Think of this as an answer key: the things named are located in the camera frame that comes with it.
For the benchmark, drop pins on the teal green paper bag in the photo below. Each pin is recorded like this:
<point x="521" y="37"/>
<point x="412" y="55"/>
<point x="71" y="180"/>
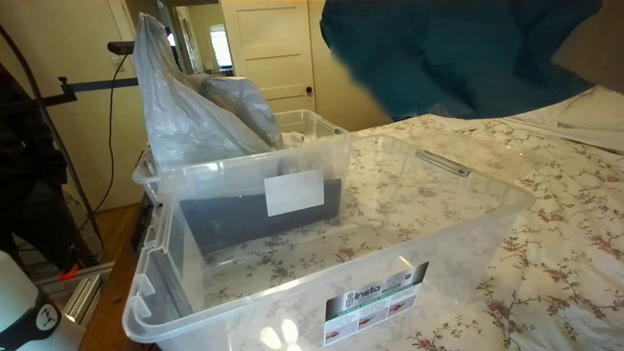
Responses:
<point x="457" y="57"/>

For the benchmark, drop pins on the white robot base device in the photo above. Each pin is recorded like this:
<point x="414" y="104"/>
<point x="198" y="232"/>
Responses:
<point x="30" y="320"/>

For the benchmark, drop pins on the grey thank you plastic bag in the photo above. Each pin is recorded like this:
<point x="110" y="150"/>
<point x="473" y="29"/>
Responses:
<point x="198" y="117"/>

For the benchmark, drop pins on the clear plastic storage bin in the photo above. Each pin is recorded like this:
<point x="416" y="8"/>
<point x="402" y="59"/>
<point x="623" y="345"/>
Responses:
<point x="412" y="238"/>

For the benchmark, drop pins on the floral bed duvet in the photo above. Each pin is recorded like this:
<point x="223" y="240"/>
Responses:
<point x="558" y="279"/>

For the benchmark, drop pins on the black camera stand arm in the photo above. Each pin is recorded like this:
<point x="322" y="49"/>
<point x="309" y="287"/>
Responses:
<point x="69" y="90"/>

